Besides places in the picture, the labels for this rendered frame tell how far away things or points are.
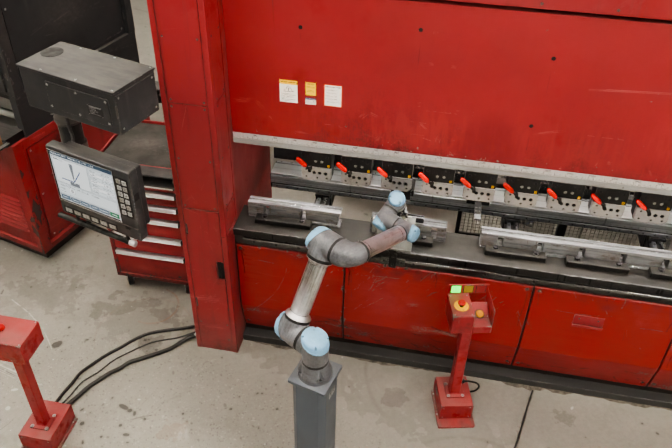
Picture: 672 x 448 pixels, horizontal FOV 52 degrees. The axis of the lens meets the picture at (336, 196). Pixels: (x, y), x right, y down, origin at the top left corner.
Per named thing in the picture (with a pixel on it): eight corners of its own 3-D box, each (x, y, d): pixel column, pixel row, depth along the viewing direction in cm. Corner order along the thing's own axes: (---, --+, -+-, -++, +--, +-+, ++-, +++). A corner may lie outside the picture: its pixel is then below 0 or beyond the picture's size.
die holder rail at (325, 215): (248, 215, 373) (247, 201, 367) (251, 208, 377) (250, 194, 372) (339, 228, 366) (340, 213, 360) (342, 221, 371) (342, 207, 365)
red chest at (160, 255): (119, 290, 448) (90, 162, 388) (150, 240, 488) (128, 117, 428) (193, 301, 441) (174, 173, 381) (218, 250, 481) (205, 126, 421)
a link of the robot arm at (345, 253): (352, 256, 272) (424, 222, 307) (331, 243, 278) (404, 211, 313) (347, 280, 278) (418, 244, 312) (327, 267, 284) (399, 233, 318)
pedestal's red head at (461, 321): (450, 333, 337) (454, 308, 326) (444, 309, 349) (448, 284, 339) (490, 333, 338) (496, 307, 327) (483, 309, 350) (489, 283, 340)
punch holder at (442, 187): (420, 193, 341) (424, 166, 331) (422, 184, 348) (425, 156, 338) (451, 197, 339) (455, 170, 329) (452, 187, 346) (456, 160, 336)
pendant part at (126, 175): (62, 211, 314) (43, 144, 292) (81, 197, 322) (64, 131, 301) (140, 242, 298) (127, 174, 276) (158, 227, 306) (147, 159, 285)
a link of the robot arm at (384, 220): (387, 231, 308) (401, 211, 310) (368, 220, 314) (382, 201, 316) (392, 238, 315) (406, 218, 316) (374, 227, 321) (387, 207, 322)
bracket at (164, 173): (85, 199, 338) (82, 187, 334) (107, 171, 357) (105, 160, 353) (163, 210, 332) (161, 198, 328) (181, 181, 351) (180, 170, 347)
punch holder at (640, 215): (632, 220, 327) (642, 192, 318) (629, 210, 334) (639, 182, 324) (665, 225, 325) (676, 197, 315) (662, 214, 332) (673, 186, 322)
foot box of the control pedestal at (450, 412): (437, 428, 370) (440, 415, 363) (430, 390, 390) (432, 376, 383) (474, 427, 371) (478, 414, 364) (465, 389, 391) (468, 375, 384)
